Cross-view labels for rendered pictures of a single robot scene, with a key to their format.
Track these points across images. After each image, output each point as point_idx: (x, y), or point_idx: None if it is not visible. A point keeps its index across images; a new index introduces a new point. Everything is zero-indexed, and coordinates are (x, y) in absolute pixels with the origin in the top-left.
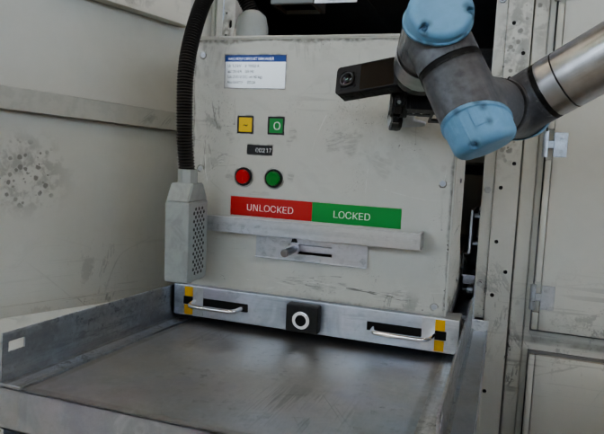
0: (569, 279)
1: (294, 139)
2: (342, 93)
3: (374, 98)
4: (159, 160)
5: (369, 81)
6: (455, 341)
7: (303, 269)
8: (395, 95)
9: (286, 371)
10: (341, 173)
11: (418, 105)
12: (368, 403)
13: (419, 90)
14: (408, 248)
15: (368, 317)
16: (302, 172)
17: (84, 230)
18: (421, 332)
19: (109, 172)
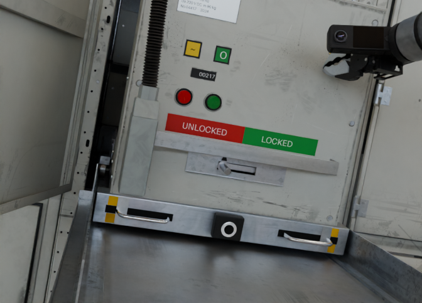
0: (378, 195)
1: (237, 69)
2: (336, 47)
3: (311, 46)
4: (55, 63)
5: (362, 42)
6: (343, 244)
7: (227, 184)
8: (372, 56)
9: (260, 276)
10: (274, 105)
11: (385, 66)
12: (351, 300)
13: (412, 60)
14: (328, 172)
15: (281, 226)
16: (240, 100)
17: (2, 133)
18: (321, 238)
19: (25, 73)
